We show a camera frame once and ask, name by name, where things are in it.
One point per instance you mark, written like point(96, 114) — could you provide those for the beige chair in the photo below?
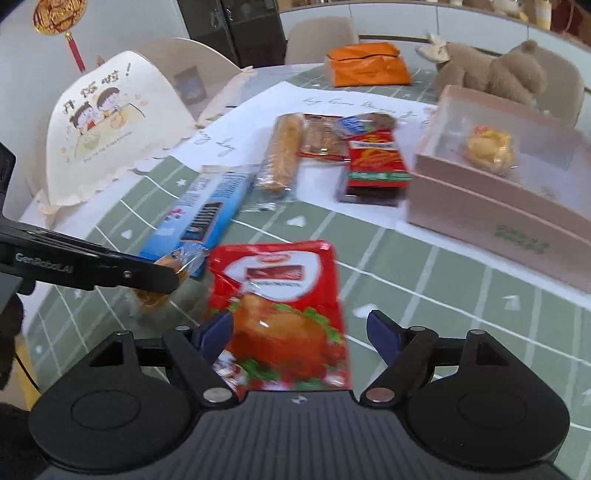
point(561, 83)
point(207, 69)
point(321, 39)

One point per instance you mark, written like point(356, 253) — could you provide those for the cartoon print food cover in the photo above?
point(115, 129)

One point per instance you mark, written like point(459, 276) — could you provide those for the small blue snack packet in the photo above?
point(355, 124)

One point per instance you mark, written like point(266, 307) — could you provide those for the white printed paper mat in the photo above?
point(268, 106)

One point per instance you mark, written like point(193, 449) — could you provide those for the long waffle stick packet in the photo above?
point(281, 152)

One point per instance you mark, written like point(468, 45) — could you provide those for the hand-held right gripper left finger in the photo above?
point(220, 333)

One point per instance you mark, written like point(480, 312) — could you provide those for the brown plush bear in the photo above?
point(494, 74)

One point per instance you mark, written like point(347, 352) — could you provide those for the yellow wrapped pastry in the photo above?
point(489, 145)

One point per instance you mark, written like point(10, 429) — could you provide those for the red snack stick packet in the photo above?
point(376, 159)

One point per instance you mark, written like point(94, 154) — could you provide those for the red hanging ornament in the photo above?
point(57, 16)

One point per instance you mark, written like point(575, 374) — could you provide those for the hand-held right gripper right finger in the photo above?
point(382, 333)

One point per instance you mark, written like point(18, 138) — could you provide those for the dark snack packet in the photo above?
point(369, 196)

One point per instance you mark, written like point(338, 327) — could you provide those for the orange plastic bag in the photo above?
point(367, 64)

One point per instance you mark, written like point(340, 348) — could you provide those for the brown biscuit clear packet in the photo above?
point(323, 136)

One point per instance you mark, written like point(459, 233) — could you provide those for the dark glass cabinet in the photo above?
point(235, 27)

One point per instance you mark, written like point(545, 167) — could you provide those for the pink cardboard box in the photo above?
point(498, 198)

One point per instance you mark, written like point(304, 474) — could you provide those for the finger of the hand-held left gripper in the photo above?
point(147, 277)

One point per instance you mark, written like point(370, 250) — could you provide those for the red chicken snack packet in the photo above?
point(281, 318)

